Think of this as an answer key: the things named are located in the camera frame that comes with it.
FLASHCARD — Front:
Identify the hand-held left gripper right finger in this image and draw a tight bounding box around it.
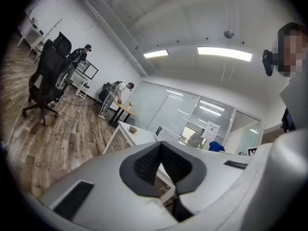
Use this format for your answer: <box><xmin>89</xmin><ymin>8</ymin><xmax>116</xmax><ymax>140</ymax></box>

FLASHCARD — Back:
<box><xmin>160</xmin><ymin>141</ymin><xmax>254</xmax><ymax>223</ymax></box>

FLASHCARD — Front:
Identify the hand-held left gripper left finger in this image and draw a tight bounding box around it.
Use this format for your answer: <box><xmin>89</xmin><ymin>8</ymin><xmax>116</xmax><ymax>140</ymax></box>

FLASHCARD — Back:
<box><xmin>39</xmin><ymin>141</ymin><xmax>180</xmax><ymax>229</ymax></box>

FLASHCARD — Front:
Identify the blue cloth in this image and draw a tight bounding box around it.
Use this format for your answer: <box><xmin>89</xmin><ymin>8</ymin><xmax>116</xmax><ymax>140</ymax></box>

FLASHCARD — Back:
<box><xmin>208</xmin><ymin>141</ymin><xmax>226</xmax><ymax>153</ymax></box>

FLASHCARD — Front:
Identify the white paper sign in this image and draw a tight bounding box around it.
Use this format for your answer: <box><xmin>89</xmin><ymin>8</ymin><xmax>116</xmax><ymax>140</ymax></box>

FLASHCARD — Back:
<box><xmin>202</xmin><ymin>121</ymin><xmax>221</xmax><ymax>139</ymax></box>

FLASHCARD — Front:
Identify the white microwave oven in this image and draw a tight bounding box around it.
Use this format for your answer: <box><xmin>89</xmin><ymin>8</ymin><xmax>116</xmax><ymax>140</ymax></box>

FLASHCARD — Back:
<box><xmin>155</xmin><ymin>125</ymin><xmax>181</xmax><ymax>144</ymax></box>

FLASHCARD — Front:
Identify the glass partition with blinds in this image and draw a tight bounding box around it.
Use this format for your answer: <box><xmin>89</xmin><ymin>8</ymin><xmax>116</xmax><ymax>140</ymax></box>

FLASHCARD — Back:
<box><xmin>125</xmin><ymin>80</ymin><xmax>263</xmax><ymax>155</ymax></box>

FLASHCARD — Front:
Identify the round wooden table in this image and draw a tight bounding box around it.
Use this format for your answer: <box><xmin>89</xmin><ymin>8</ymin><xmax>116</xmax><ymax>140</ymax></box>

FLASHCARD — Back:
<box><xmin>108</xmin><ymin>101</ymin><xmax>137</xmax><ymax>127</ymax></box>

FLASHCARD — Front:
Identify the long ceiling light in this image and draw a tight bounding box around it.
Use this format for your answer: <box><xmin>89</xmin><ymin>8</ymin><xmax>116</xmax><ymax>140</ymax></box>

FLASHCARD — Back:
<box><xmin>143</xmin><ymin>49</ymin><xmax>169</xmax><ymax>59</ymax></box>
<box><xmin>197</xmin><ymin>46</ymin><xmax>253</xmax><ymax>62</ymax></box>

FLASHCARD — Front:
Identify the person's face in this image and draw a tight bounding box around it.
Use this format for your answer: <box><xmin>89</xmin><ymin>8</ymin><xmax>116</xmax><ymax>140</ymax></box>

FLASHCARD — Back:
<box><xmin>276</xmin><ymin>22</ymin><xmax>308</xmax><ymax>78</ymax></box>

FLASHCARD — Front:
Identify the white step stool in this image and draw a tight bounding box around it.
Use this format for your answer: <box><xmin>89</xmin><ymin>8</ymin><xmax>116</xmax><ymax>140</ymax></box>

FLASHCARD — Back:
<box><xmin>75</xmin><ymin>80</ymin><xmax>90</xmax><ymax>100</ymax></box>

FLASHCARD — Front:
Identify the black round stool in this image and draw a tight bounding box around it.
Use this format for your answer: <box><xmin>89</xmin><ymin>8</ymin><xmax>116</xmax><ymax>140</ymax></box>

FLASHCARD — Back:
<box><xmin>63</xmin><ymin>78</ymin><xmax>74</xmax><ymax>92</ymax></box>

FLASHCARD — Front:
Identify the black framed board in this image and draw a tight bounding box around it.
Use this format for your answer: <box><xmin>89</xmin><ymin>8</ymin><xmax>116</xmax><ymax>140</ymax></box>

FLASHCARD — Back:
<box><xmin>83</xmin><ymin>61</ymin><xmax>100</xmax><ymax>80</ymax></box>

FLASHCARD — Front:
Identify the black office chair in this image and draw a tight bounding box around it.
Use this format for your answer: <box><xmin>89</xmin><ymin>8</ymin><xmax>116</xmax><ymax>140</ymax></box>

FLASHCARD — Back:
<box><xmin>22</xmin><ymin>31</ymin><xmax>73</xmax><ymax>127</ymax></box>

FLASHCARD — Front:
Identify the white desk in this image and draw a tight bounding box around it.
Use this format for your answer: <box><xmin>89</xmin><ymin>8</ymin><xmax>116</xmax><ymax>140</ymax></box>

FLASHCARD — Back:
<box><xmin>16</xmin><ymin>20</ymin><xmax>44</xmax><ymax>51</ymax></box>

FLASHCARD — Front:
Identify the white floor cable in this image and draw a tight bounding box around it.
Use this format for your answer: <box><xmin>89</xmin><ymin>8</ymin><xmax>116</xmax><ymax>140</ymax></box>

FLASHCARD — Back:
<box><xmin>4</xmin><ymin>100</ymin><xmax>32</xmax><ymax>152</ymax></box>

